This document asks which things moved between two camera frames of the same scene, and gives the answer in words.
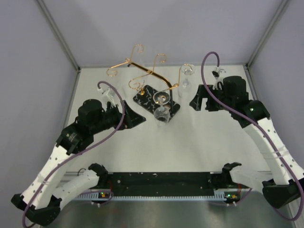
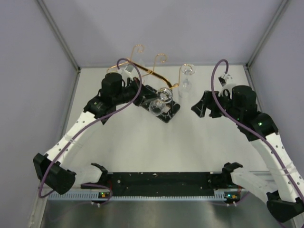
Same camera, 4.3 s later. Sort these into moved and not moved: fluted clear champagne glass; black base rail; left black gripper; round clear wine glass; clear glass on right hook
Moved: round clear wine glass; left black gripper
Not moved: fluted clear champagne glass; black base rail; clear glass on right hook
